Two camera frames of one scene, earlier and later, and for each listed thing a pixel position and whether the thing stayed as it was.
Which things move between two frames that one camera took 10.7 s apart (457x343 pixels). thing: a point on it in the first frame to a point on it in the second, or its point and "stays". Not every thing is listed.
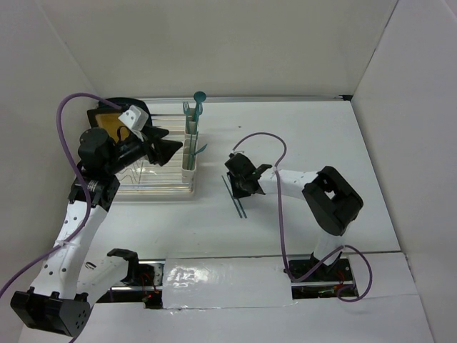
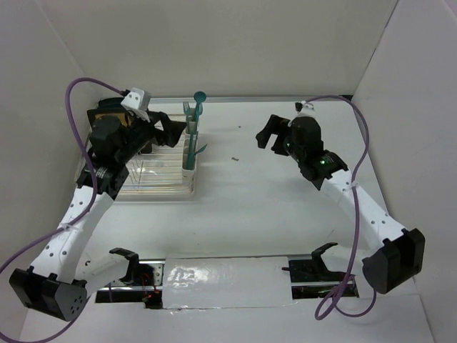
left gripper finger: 163,151 to 172,129
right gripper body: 239,190 to 284,143
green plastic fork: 186,109 stays
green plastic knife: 192,161 stays
